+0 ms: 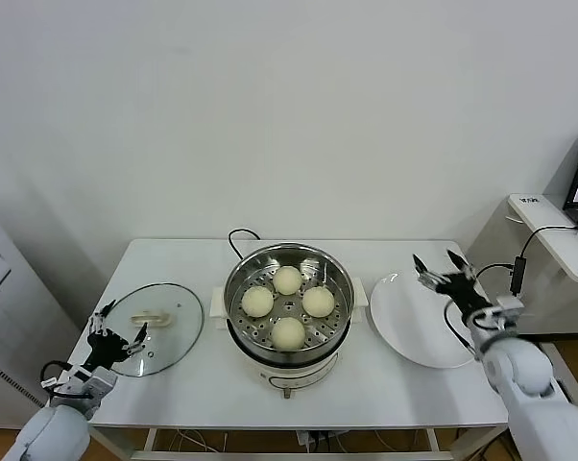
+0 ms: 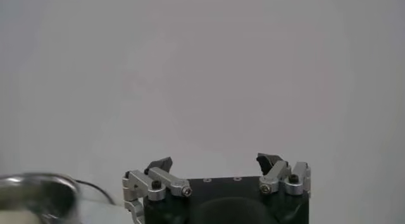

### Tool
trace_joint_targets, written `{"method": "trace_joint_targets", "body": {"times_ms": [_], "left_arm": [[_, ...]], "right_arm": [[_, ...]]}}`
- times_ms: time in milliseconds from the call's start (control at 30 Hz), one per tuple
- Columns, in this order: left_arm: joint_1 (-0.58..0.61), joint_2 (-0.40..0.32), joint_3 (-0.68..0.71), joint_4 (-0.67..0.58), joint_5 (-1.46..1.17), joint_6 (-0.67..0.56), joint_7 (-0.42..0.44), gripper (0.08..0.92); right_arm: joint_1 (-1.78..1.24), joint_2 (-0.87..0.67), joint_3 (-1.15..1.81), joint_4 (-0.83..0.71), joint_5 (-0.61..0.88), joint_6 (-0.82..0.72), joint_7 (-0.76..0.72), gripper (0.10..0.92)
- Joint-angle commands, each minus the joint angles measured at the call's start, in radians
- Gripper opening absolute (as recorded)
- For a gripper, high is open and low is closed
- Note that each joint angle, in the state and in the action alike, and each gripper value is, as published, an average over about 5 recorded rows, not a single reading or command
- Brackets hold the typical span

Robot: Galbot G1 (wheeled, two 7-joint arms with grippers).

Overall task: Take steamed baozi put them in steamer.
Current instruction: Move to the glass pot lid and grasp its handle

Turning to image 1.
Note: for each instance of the white metal cabinet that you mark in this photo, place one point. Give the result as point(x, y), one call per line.
point(10, 298)

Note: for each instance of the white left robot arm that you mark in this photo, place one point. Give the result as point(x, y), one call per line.
point(49, 432)

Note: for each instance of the round glass pot lid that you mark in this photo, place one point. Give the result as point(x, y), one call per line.
point(174, 336)

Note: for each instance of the white floor power strip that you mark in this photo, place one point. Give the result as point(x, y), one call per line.
point(313, 439)

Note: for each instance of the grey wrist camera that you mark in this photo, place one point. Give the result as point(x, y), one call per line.
point(507, 307)
point(92, 380)

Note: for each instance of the white steamed baozi bun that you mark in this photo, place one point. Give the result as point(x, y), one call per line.
point(318, 301)
point(288, 333)
point(257, 301)
point(287, 280)

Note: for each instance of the large white round plate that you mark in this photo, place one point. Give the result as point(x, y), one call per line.
point(404, 322)

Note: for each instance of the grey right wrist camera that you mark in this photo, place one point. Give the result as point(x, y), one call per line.
point(507, 307)

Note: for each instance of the white electric cooker base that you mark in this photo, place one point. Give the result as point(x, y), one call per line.
point(294, 374)

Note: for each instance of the small printed desk sticker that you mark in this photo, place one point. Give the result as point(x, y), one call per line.
point(529, 200)

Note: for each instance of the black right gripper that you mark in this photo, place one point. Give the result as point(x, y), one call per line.
point(462, 293)

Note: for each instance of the white side desk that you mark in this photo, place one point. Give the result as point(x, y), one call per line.
point(558, 249)

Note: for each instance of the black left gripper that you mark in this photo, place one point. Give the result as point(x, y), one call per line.
point(104, 348)

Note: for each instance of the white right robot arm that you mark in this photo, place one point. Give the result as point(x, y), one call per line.
point(524, 374)

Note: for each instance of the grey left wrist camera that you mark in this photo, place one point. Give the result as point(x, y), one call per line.
point(92, 380)

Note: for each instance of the white table frame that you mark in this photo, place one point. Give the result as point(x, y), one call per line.
point(151, 439)

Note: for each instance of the perforated steel steamer basket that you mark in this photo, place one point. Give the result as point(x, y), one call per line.
point(332, 283)

